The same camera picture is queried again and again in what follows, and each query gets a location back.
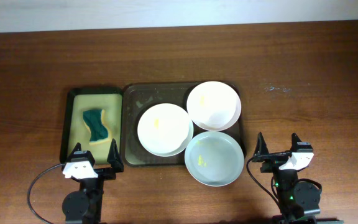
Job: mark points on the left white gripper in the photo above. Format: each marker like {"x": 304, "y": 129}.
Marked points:
{"x": 103, "y": 172}

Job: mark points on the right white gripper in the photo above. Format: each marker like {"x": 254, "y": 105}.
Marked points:
{"x": 262, "y": 155}

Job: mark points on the green and yellow sponge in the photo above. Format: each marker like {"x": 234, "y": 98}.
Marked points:
{"x": 95, "y": 123}

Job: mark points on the light grey plate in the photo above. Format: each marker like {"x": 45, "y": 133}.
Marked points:
{"x": 214, "y": 158}

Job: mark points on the white plate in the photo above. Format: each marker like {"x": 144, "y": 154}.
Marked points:
{"x": 165, "y": 130}
{"x": 213, "y": 106}

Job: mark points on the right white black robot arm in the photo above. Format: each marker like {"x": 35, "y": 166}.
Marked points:
{"x": 297, "y": 199}

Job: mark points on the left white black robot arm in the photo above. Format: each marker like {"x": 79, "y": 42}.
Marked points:
{"x": 84, "y": 206}

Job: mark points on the small black soapy water tray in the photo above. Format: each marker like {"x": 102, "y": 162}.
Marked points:
{"x": 106, "y": 98}

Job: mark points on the large dark brown tray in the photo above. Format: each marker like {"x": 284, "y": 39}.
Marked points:
{"x": 137, "y": 99}

